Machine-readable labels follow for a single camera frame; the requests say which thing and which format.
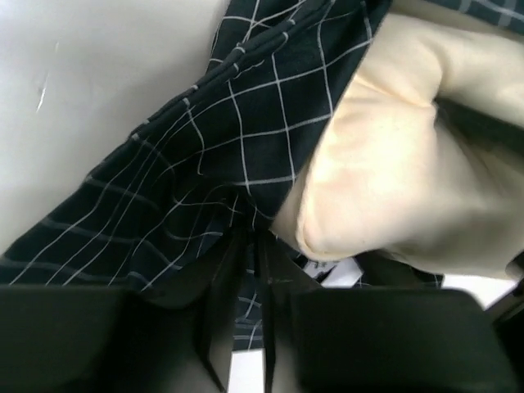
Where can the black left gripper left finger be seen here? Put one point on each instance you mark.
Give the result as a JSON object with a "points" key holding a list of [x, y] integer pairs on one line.
{"points": [[175, 338]]}

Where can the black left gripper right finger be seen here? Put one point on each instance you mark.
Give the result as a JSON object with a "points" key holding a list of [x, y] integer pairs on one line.
{"points": [[319, 339]]}

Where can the dark plaid pillowcase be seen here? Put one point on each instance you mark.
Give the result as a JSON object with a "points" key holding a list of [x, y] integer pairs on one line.
{"points": [[228, 150]]}

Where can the cream white pillow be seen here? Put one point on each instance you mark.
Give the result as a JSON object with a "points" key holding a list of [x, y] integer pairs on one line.
{"points": [[390, 174]]}

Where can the white pillow care label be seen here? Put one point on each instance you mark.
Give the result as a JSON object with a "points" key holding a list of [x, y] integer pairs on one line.
{"points": [[337, 274]]}

